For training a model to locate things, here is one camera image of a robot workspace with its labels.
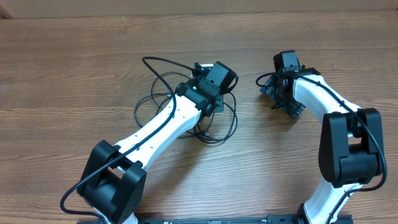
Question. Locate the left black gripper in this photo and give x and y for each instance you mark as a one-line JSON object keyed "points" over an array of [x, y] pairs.
{"points": [[218, 106]]}

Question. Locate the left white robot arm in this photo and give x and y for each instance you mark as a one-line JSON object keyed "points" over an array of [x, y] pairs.
{"points": [[115, 174]]}

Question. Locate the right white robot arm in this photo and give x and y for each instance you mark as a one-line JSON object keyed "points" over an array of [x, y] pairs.
{"points": [[351, 151]]}

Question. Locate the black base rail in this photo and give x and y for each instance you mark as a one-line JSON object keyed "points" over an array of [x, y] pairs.
{"points": [[217, 220]]}

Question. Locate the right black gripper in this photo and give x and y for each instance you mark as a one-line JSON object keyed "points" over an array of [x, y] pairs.
{"points": [[268, 86]]}

